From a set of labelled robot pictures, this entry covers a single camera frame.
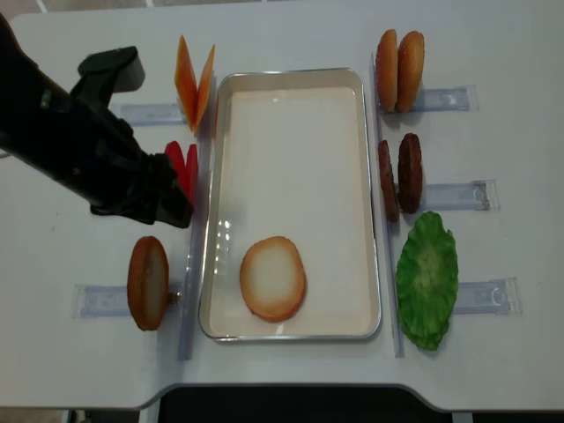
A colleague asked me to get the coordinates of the bun slice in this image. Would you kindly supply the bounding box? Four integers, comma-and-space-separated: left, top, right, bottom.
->
375, 29, 398, 112
397, 31, 425, 113

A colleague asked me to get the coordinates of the orange cheese slice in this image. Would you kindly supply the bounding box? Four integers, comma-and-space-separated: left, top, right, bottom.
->
193, 45, 215, 136
174, 36, 197, 132

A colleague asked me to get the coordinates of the left top bun slice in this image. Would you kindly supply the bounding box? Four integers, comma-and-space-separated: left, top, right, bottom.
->
375, 29, 398, 112

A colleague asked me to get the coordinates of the clear bun holder track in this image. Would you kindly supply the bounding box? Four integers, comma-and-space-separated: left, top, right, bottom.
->
408, 85, 479, 113

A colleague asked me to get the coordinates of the white rectangular metal tray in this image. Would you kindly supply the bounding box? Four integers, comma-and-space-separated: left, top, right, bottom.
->
198, 68, 381, 342

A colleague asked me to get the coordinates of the left brown meat patty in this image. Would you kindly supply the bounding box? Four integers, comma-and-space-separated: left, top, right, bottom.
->
377, 140, 399, 222

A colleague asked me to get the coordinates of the clear acrylic rail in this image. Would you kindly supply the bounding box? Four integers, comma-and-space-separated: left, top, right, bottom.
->
371, 52, 404, 358
178, 73, 218, 361

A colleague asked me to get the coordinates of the right orange cheese slice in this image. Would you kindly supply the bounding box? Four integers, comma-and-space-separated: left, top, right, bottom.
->
193, 45, 215, 136

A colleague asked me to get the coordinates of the upright bread slice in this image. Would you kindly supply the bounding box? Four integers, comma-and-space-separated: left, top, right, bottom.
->
127, 236, 169, 331

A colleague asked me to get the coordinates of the clear right acrylic rail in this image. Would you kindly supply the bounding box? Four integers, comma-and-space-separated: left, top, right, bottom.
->
371, 52, 404, 358

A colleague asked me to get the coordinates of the right top bun slice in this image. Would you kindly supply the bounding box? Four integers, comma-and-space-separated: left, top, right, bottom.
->
397, 31, 425, 113

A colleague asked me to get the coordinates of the bread slice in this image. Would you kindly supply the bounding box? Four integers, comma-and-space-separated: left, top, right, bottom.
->
240, 236, 307, 323
127, 236, 169, 331

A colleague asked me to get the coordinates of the clear bread holder track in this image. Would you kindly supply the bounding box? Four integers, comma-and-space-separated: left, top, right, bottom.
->
72, 281, 186, 321

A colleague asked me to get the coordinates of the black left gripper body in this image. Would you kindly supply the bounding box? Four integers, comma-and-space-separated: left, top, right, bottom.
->
91, 110, 194, 228

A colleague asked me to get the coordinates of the clear lettuce holder track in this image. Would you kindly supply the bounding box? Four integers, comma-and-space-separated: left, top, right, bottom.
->
452, 278, 522, 315

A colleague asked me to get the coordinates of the clear left acrylic rail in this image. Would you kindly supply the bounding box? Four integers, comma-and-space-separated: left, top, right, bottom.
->
178, 73, 218, 361

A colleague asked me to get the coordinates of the clear cheese holder track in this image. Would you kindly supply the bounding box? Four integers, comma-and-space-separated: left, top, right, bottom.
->
110, 103, 187, 127

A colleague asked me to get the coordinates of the right red tomato slice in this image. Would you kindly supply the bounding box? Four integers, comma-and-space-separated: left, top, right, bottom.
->
186, 144, 198, 205

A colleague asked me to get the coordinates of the green lettuce leaf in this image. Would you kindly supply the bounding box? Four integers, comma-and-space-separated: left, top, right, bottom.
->
396, 211, 458, 351

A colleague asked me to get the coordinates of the brown meat patty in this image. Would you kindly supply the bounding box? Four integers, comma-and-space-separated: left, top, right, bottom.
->
397, 133, 423, 214
377, 140, 399, 222

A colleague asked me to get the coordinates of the clear patty holder track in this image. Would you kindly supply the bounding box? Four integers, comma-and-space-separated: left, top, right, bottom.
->
419, 179, 501, 212

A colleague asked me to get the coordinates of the right brown meat patty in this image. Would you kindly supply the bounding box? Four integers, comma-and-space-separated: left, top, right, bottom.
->
397, 133, 423, 214

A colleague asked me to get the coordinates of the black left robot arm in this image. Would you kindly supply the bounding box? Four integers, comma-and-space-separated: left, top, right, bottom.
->
1, 19, 193, 228

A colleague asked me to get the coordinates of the red tomato slice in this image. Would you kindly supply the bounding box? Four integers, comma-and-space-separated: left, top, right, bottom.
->
186, 144, 198, 205
165, 141, 189, 195

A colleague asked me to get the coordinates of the left red tomato slice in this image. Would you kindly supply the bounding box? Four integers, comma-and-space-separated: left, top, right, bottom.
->
165, 141, 189, 195

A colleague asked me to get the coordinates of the left orange cheese slice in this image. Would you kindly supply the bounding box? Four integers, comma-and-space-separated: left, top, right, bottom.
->
174, 36, 197, 132

